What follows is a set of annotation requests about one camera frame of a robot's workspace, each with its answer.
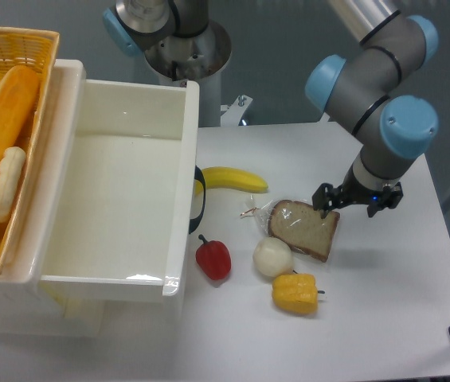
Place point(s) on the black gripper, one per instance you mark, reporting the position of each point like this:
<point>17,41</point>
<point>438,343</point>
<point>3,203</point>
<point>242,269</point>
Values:
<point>359,187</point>

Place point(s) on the white round pear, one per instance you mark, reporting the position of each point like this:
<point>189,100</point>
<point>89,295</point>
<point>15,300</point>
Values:
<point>272,257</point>

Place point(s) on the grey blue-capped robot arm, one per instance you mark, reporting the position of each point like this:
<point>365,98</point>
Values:
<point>393,131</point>

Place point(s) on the bagged bread slice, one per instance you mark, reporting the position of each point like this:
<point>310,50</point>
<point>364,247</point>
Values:
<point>297,224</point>

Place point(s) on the yellow bell pepper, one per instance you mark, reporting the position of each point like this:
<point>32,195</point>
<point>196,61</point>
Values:
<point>296,293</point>

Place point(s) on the yellow banana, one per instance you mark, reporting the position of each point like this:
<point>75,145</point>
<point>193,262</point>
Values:
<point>219,177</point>

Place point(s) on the red bell pepper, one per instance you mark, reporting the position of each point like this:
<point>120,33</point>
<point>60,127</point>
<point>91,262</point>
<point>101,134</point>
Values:
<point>213,258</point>

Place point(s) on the white plastic drawer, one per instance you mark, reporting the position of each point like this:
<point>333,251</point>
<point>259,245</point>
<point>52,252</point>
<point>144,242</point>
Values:
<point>123,219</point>

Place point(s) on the cream peanut-shaped toy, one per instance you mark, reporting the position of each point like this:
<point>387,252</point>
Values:
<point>10,171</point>

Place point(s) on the white drawer cabinet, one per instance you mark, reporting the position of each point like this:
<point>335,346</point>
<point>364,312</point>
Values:
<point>27,305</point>

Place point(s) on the yellow woven basket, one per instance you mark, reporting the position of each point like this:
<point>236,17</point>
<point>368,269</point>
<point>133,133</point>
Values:
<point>35,49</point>

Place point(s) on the white table clamp bracket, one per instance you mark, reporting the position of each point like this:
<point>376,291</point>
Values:
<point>234,114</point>

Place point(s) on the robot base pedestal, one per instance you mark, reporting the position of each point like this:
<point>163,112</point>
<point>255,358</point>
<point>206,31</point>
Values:
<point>179,42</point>

